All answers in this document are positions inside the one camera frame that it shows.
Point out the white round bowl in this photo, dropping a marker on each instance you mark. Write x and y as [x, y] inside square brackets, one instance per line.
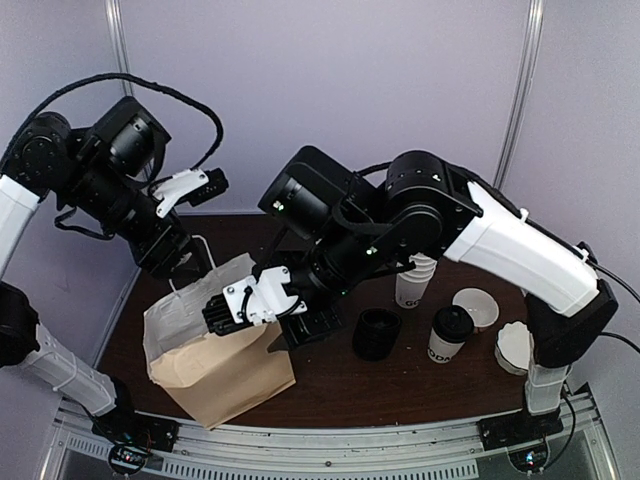
[480, 305]

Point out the left metal wall post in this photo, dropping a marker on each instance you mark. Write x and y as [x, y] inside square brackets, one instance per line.
[117, 35]

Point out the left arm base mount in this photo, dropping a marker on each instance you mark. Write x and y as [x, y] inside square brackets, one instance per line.
[135, 439]

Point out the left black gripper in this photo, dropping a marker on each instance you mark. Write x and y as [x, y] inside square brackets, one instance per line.
[159, 265]

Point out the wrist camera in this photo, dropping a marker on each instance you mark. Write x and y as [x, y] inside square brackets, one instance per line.
[253, 302]
[192, 186]

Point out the white scalloped bowl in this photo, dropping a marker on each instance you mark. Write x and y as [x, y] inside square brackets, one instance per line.
[513, 348]

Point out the aluminium front rail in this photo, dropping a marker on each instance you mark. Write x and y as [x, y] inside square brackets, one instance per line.
[442, 450]

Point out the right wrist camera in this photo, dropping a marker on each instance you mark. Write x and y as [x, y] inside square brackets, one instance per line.
[253, 302]

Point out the black cup lid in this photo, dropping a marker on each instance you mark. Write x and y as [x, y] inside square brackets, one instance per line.
[453, 324]

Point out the stack of black lids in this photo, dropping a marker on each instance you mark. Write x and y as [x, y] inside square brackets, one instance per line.
[375, 334]

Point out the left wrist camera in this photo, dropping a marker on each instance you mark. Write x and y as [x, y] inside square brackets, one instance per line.
[192, 186]

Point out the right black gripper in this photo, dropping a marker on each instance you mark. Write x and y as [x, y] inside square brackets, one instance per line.
[298, 333]

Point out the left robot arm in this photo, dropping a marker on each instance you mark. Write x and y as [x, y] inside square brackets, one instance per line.
[92, 169]

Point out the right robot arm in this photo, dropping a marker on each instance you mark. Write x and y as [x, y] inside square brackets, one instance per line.
[429, 206]

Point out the metal wall post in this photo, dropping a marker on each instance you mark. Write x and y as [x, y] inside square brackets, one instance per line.
[527, 66]
[117, 35]

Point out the stack of white paper cups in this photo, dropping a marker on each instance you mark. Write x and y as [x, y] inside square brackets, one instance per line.
[411, 285]

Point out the right metal wall post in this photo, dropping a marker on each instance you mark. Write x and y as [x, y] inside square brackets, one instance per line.
[527, 66]

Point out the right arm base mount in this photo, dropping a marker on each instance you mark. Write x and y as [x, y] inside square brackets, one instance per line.
[523, 436]

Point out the brown paper bag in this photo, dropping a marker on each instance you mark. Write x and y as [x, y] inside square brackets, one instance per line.
[212, 378]

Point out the white paper coffee cup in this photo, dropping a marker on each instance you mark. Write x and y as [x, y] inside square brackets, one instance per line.
[442, 351]

